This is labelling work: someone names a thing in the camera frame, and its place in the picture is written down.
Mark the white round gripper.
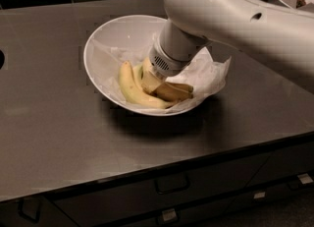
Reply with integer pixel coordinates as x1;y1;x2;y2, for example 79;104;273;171
141;35;196;93

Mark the yellow banana bunch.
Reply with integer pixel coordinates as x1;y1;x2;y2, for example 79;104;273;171
118;58;193;109

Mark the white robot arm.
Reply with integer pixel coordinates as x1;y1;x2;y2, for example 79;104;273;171
148;0;314;92

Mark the large white bowl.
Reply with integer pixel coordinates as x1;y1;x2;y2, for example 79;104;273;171
82;14;214;117

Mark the white crumpled paper liner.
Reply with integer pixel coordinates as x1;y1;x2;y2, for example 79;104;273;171
84;32;231;116

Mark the dark drawer cabinet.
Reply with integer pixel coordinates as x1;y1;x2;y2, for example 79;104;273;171
0;133;314;227

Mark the middle drawer black handle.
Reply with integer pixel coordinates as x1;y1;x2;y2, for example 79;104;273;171
154;173;190;195

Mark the drawer black handle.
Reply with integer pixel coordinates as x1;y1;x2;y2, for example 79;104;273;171
154;173;190;195
18;198;41;224

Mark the lower drawer metal handle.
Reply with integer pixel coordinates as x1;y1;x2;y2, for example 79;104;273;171
157;208;179;225

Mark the drawer metal handle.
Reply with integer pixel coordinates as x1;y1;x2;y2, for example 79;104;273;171
288;173;314;191
157;208;179;225

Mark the lower right metal handle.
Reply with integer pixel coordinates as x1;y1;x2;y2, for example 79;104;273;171
253;191;266;201

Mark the left drawer black handle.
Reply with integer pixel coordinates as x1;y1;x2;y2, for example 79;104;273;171
18;198;41;224

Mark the right drawer metal handle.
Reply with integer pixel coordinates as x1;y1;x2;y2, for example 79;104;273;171
288;173;314;191

